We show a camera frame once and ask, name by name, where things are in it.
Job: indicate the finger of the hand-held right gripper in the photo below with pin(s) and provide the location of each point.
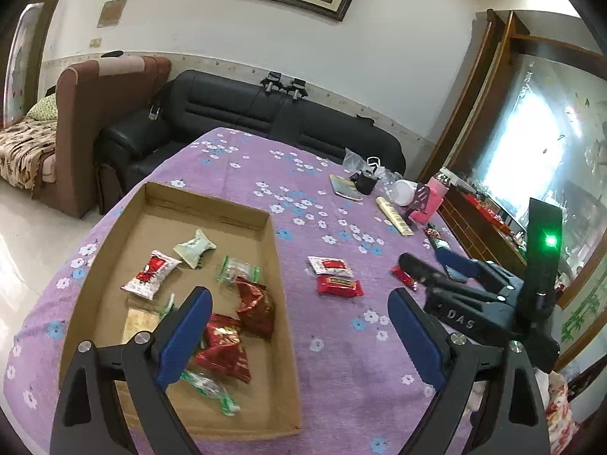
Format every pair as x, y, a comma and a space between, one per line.
417, 265
455, 260

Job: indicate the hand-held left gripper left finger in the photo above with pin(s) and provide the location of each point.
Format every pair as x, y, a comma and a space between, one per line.
187, 331

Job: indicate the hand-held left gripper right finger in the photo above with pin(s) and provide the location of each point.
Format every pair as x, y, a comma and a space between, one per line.
415, 336

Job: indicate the red packet with dark label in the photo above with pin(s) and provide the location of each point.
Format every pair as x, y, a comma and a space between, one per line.
403, 276

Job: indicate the large red snack packet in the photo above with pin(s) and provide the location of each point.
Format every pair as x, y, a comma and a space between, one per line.
225, 350

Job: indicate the beige cracker packet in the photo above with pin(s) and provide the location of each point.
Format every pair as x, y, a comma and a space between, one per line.
140, 320

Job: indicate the green and white snack packet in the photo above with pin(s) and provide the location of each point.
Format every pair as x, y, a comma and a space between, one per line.
208, 386

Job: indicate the small white and red packet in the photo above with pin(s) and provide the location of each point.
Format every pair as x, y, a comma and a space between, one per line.
151, 272

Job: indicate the red and gold snack packet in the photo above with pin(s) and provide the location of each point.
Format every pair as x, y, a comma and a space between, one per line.
256, 308

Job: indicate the clear green-ended candy packet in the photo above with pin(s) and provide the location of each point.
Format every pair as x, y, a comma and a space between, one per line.
237, 270

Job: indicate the pale beige snack packet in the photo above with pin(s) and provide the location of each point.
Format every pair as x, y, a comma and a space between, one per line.
194, 246

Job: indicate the cardboard box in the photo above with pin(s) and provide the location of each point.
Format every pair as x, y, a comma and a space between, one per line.
199, 218

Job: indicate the wooden cabinet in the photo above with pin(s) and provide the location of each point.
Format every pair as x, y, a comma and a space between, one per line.
474, 227

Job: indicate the long beige packet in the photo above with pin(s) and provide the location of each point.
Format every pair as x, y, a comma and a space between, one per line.
396, 218

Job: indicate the pink bottle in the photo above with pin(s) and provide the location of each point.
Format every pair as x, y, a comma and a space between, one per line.
431, 199

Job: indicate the black phone stand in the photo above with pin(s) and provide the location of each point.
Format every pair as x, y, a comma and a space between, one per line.
419, 196

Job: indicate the flat red snack packet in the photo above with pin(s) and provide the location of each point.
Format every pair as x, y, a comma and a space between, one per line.
339, 286

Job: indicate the purple floral tablecloth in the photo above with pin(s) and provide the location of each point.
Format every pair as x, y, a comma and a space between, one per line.
332, 350

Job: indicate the long white and red packet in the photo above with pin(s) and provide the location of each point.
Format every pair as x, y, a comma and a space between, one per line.
329, 265

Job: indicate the small black container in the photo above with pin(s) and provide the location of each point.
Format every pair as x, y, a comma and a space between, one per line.
365, 182

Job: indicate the olive notebook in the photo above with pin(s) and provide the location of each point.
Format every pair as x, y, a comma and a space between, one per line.
346, 188

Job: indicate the clear plastic bag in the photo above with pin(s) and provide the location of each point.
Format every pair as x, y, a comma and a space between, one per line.
353, 159

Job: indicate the wooden framed glass panel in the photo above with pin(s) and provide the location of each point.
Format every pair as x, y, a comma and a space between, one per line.
545, 128

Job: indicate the red floral cloth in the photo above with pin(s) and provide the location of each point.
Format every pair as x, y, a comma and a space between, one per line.
557, 412

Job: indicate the black hand-held device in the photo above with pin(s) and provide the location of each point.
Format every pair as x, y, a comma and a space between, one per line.
271, 81
296, 89

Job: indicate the black leather sofa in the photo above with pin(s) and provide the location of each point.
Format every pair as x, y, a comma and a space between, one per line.
227, 99

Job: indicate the brown patterned blanket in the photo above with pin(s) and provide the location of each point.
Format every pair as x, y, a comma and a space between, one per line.
23, 156

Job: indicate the brown sofa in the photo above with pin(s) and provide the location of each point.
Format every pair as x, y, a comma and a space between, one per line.
95, 104

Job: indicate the green pillow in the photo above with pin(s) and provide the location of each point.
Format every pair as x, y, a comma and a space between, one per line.
45, 108

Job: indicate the small black object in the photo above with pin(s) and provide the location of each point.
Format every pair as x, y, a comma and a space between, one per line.
113, 53

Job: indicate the wooden framed window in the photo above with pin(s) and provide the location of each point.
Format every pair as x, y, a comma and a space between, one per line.
28, 57

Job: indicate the wall plaque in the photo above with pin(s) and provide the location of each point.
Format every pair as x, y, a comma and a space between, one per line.
111, 13

